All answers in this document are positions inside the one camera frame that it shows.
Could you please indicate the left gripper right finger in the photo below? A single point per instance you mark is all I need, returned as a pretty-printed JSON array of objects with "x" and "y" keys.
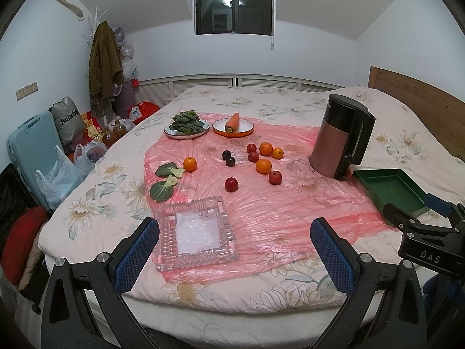
[{"x": 384, "y": 303}]

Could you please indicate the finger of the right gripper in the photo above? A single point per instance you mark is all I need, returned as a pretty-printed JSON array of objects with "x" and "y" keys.
[
  {"x": 407, "y": 223},
  {"x": 449, "y": 210}
]

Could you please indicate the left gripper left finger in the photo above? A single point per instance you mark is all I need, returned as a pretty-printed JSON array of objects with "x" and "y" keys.
[{"x": 67, "y": 318}]

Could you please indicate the red apple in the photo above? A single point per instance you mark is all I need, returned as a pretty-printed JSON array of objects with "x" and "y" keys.
[
  {"x": 253, "y": 156},
  {"x": 251, "y": 147},
  {"x": 275, "y": 177},
  {"x": 231, "y": 184}
]

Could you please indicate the small orange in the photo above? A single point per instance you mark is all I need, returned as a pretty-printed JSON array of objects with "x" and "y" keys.
[{"x": 277, "y": 153}]

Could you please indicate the large orange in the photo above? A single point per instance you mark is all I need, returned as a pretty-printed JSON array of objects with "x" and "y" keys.
[
  {"x": 266, "y": 149},
  {"x": 263, "y": 166}
]

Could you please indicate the dark plum back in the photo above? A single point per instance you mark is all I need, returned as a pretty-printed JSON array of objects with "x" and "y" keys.
[{"x": 226, "y": 154}]

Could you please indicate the lone orange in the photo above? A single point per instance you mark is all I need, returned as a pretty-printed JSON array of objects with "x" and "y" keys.
[{"x": 190, "y": 164}]

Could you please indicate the green metal tray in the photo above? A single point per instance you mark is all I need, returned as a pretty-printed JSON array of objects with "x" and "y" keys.
[{"x": 393, "y": 186}]

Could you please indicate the wooden headboard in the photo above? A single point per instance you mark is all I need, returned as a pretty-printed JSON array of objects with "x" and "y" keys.
[{"x": 442, "y": 113}]

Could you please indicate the red cushion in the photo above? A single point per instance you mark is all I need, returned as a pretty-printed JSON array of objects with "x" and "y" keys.
[{"x": 19, "y": 242}]

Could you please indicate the black copper electric kettle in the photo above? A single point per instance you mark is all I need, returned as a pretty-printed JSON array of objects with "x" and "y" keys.
[{"x": 344, "y": 134}]

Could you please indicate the clear plastic bag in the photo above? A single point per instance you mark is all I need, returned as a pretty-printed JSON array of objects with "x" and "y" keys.
[{"x": 60, "y": 181}]

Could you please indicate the clear glass square dish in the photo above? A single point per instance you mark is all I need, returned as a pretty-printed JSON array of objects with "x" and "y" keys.
[{"x": 194, "y": 234}]

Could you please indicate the bok choy leaf lower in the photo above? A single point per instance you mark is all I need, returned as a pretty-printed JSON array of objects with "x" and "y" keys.
[{"x": 163, "y": 190}]

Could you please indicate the bok choy leaf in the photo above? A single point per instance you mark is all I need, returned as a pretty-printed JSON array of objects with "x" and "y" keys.
[
  {"x": 169, "y": 170},
  {"x": 163, "y": 190}
]

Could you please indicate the light blue suitcase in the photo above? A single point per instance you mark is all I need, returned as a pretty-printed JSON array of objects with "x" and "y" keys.
[{"x": 32, "y": 146}]

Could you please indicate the bok choy leaf upper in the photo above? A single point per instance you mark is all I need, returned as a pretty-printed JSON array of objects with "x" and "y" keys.
[{"x": 169, "y": 170}]

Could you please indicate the floral bed quilt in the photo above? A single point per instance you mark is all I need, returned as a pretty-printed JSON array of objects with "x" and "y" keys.
[{"x": 112, "y": 201}]

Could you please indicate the grey printed bag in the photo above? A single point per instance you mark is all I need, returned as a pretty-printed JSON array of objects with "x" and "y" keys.
[{"x": 67, "y": 120}]

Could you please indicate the orange carrot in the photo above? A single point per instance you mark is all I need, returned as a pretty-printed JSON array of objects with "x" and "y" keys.
[{"x": 232, "y": 124}]

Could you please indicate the orange rimmed white plate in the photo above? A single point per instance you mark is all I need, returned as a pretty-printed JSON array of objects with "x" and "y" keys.
[{"x": 239, "y": 128}]

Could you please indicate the grey plate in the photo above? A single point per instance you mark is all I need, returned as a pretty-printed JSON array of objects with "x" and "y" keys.
[{"x": 186, "y": 133}]

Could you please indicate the red bag on floor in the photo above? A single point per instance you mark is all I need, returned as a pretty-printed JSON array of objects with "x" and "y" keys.
[{"x": 139, "y": 112}]

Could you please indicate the pile of green leaves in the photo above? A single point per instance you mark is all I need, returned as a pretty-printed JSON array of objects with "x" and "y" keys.
[{"x": 187, "y": 118}]

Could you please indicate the purple bin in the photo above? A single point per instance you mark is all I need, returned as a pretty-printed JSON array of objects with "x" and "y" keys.
[{"x": 124, "y": 99}]

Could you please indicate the olive green hanging coat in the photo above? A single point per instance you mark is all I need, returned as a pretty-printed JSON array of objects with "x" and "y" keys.
[{"x": 105, "y": 66}]

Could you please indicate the dark window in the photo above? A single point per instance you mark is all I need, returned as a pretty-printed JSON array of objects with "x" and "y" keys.
[{"x": 251, "y": 17}]

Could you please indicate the small white fan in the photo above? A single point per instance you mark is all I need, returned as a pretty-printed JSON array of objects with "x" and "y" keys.
[{"x": 120, "y": 35}]

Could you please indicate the white coat rack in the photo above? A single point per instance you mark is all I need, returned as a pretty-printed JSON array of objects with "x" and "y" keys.
[{"x": 93, "y": 21}]

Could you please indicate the wall switch panel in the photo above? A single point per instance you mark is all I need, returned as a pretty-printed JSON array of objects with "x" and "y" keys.
[{"x": 26, "y": 91}]

